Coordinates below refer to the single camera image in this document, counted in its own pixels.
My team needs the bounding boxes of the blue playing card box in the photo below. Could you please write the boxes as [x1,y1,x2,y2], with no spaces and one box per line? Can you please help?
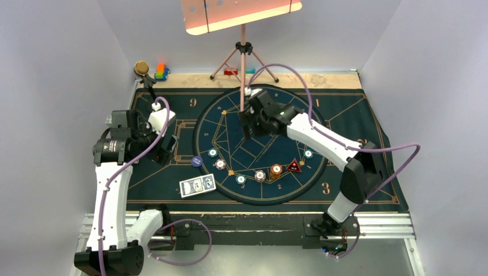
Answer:
[179,174,216,198]

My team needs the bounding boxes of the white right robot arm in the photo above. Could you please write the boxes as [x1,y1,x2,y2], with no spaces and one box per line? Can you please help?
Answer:
[239,88,384,238]

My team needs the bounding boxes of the purple small blind button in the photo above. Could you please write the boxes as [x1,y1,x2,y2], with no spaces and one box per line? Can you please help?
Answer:
[190,155,203,167]

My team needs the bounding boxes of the green poker chip stack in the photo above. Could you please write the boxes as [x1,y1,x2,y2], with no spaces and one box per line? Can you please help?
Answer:
[235,175,246,185]

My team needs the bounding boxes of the red triangular dealer button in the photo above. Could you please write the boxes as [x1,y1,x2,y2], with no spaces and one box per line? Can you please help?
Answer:
[286,158,302,173]

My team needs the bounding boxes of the red teal toy blocks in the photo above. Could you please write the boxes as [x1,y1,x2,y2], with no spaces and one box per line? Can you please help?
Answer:
[223,67,256,75]

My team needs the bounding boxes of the colourful toy brick train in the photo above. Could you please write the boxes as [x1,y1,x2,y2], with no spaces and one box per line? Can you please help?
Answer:
[154,63,170,81]

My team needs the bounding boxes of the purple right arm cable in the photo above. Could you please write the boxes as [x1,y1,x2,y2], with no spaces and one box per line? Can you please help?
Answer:
[245,63,421,259]

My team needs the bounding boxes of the dark green poker mat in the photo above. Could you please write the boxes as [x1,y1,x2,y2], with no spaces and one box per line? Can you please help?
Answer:
[126,86,409,214]

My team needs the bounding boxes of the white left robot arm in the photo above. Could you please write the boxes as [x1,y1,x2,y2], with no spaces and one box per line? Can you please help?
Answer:
[74,105,178,275]

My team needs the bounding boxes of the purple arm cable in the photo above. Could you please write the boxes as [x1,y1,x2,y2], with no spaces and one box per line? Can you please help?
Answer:
[97,96,171,276]
[245,63,421,259]

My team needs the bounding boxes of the round brass bell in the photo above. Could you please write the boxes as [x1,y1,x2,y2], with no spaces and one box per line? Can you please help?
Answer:
[134,60,157,101]

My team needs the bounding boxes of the round dark poker mat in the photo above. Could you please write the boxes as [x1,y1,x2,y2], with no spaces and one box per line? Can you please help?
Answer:
[190,89,330,205]

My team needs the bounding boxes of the orange poker chip stack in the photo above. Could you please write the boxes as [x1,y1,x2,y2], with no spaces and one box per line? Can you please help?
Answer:
[269,164,283,180]

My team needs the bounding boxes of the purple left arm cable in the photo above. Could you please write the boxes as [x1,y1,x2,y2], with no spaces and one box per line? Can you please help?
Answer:
[97,96,171,276]

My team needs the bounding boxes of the pink music stand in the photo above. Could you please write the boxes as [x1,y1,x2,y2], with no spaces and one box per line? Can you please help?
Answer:
[180,0,302,112]

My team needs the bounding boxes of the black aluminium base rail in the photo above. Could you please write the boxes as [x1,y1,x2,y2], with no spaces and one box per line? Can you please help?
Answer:
[103,210,415,250]

